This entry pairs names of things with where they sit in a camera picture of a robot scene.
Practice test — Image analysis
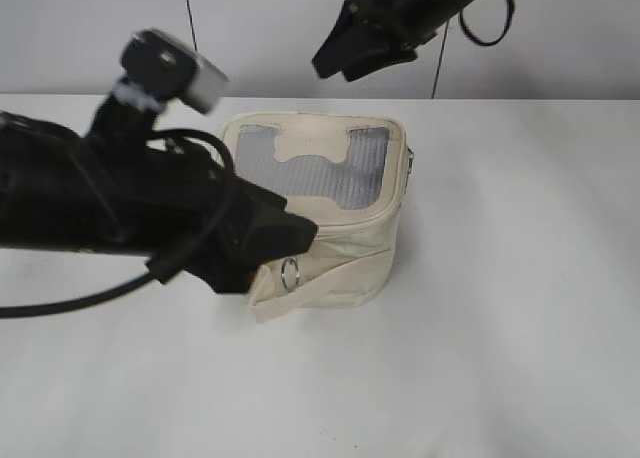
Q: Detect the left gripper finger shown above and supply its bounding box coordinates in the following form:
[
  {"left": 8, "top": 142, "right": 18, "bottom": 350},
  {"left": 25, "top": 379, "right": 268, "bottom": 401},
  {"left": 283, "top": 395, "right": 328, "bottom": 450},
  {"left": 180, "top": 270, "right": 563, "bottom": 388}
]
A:
[
  {"left": 189, "top": 257, "right": 264, "bottom": 294},
  {"left": 239, "top": 178, "right": 318, "bottom": 258}
]

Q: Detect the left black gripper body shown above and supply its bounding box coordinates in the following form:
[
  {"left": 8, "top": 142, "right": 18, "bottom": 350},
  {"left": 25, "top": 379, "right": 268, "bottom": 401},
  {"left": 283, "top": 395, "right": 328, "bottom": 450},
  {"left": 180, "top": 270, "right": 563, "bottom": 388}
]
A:
[{"left": 146, "top": 142, "right": 280, "bottom": 278}]

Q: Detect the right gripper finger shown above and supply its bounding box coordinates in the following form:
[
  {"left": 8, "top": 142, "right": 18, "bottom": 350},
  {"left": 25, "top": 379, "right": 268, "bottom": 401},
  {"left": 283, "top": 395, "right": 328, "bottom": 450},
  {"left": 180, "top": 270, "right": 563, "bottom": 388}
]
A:
[
  {"left": 342, "top": 47, "right": 417, "bottom": 82},
  {"left": 312, "top": 23, "right": 390, "bottom": 79}
]

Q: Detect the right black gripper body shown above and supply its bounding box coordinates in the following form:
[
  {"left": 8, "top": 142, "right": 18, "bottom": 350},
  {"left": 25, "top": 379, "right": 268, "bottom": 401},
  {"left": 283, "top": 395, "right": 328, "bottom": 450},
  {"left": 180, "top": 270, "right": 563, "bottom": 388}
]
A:
[{"left": 339, "top": 0, "right": 439, "bottom": 48}]

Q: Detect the silver ring zipper pull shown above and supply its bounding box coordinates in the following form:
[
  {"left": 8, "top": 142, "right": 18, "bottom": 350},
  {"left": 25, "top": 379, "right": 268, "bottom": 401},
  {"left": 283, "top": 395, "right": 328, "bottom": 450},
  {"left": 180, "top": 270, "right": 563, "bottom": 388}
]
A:
[{"left": 280, "top": 257, "right": 301, "bottom": 292}]

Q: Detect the cream zippered bag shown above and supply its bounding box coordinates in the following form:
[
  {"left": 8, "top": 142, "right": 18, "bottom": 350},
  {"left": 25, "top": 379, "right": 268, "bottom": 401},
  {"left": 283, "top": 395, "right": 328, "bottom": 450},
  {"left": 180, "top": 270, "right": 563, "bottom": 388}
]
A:
[{"left": 221, "top": 112, "right": 409, "bottom": 322}]

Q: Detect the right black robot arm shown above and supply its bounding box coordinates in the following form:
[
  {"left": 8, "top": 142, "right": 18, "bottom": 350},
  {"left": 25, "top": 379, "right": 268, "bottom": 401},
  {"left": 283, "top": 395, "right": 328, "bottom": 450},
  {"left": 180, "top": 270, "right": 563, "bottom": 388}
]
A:
[{"left": 312, "top": 0, "right": 515, "bottom": 82}]

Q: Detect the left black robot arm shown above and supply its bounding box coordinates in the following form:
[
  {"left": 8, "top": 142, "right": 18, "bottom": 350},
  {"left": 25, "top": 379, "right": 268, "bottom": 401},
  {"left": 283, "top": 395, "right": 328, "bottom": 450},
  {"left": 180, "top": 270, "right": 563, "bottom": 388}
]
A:
[{"left": 1, "top": 112, "right": 318, "bottom": 293}]

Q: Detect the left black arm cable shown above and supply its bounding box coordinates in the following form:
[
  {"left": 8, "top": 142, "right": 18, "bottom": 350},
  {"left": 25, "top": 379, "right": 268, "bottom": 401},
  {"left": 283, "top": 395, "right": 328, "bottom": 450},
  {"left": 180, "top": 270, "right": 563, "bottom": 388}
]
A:
[{"left": 0, "top": 127, "right": 241, "bottom": 320}]

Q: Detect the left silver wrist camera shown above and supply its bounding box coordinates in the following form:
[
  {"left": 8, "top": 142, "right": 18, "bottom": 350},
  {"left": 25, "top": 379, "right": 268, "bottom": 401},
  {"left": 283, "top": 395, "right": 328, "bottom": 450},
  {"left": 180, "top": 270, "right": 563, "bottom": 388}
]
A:
[{"left": 120, "top": 28, "right": 228, "bottom": 115}]

